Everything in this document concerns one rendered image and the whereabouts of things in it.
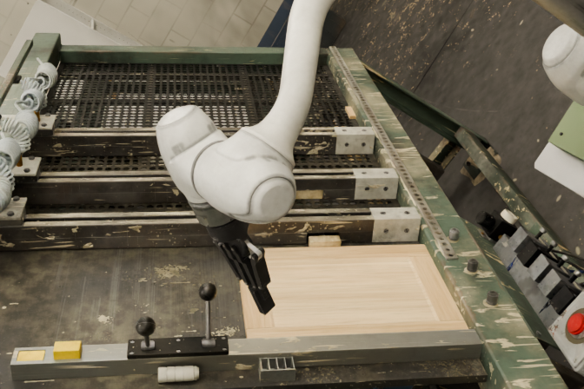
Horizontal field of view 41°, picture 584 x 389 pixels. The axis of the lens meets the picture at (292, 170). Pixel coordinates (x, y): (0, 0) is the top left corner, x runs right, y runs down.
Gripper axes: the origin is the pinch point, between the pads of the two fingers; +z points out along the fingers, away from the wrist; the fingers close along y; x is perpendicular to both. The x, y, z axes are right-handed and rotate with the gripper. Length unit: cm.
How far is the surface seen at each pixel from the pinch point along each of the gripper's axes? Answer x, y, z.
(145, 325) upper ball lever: -18.6, -11.2, -4.6
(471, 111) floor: 208, -117, 109
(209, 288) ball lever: -3.4, -12.8, 0.2
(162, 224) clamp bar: 10, -52, 6
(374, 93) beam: 121, -86, 41
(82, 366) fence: -29.8, -23.9, 2.5
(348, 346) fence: 10.3, 5.5, 21.4
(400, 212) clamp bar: 57, -20, 29
